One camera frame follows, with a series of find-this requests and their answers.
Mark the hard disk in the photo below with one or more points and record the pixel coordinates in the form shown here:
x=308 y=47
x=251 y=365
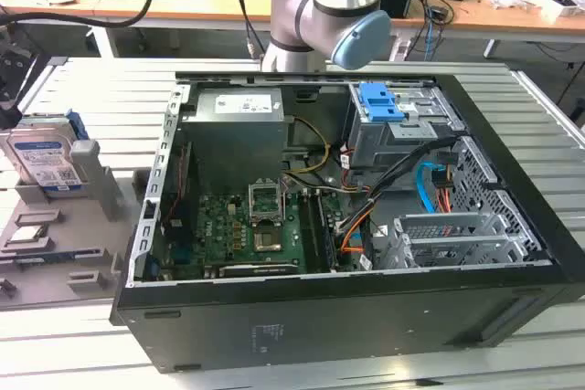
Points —
x=39 y=157

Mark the blue disk bay latch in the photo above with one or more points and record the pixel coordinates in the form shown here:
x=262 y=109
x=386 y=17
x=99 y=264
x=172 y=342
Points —
x=377 y=102

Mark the metal disk bay cage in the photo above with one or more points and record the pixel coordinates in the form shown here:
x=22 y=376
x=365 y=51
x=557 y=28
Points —
x=375 y=143

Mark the grey parts rack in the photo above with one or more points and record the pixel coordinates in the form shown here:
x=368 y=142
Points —
x=64 y=225

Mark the silver CPU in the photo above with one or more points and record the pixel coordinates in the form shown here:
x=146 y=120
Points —
x=28 y=235

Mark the RAM stick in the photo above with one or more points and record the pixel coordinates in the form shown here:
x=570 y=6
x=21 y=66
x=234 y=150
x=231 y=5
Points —
x=327 y=235
x=59 y=256

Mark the wooden desk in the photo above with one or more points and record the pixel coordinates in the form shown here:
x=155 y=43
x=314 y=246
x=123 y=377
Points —
x=205 y=2

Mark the grey power supply unit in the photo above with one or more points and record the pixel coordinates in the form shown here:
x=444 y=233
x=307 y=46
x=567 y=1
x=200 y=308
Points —
x=233 y=134

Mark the green motherboard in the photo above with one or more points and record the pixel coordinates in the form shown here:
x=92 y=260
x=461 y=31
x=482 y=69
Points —
x=219 y=230

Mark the CPU socket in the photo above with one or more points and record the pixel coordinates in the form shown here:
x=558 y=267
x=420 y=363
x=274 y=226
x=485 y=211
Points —
x=269 y=239

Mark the black graphics card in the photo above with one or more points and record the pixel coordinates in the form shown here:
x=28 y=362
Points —
x=256 y=270

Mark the black open PC case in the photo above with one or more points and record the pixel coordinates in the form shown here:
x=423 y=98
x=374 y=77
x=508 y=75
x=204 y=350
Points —
x=320 y=326

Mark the silver perforated drive cage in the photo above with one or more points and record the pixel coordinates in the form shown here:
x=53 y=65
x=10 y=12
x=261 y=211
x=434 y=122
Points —
x=457 y=244

